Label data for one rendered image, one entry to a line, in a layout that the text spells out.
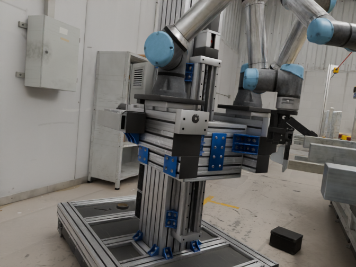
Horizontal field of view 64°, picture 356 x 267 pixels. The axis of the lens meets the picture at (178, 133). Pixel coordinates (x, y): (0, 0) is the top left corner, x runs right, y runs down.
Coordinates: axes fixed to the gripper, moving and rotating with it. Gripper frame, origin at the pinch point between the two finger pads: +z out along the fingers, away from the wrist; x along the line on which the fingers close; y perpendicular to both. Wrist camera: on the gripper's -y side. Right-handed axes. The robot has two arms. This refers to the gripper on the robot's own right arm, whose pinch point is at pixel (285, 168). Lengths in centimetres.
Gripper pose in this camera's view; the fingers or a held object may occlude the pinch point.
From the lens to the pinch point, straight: 106.1
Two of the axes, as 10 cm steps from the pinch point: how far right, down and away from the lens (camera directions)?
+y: -9.2, -1.3, 3.6
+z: -1.0, 9.9, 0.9
